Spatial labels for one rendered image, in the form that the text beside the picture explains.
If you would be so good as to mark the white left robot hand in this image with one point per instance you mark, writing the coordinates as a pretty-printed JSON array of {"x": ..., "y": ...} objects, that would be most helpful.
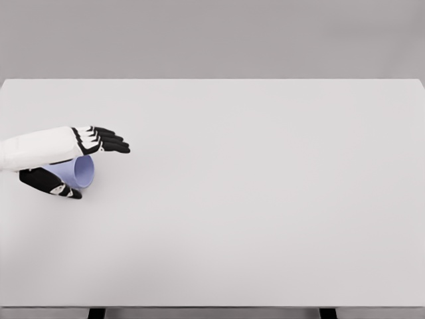
[{"x": 50, "y": 146}]

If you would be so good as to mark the lavender blue cup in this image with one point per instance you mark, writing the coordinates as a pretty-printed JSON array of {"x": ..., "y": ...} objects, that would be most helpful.
[{"x": 81, "y": 171}]

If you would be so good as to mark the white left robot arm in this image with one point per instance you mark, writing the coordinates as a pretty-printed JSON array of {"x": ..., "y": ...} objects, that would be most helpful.
[{"x": 7, "y": 154}]

